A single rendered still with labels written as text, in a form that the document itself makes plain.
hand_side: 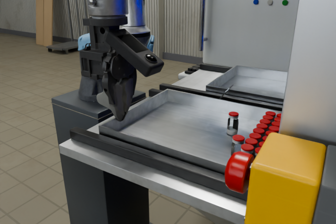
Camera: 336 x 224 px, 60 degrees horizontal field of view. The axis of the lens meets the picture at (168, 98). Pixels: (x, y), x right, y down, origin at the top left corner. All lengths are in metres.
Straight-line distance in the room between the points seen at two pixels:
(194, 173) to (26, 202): 1.58
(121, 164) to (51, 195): 1.46
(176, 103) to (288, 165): 0.54
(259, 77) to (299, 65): 0.72
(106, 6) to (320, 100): 0.38
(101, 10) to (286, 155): 0.39
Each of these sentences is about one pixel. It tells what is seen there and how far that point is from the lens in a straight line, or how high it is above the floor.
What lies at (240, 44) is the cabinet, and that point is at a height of 0.92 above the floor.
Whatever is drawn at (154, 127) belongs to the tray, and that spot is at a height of 0.88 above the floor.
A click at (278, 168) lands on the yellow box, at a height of 1.03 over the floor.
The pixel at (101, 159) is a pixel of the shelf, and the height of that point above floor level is 0.88.
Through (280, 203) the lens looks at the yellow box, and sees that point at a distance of 0.27.
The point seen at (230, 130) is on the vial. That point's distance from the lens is 0.62.
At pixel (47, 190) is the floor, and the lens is 2.02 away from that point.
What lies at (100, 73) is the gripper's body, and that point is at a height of 1.01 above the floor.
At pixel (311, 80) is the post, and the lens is 0.32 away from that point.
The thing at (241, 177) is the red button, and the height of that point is 1.00.
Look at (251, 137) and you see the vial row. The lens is 0.53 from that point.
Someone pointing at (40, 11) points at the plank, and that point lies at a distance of 6.92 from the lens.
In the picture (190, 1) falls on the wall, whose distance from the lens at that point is 4.70.
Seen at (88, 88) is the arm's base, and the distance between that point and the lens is 1.06.
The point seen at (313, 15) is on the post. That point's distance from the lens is 0.31.
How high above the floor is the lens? 1.17
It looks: 21 degrees down
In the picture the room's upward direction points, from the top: straight up
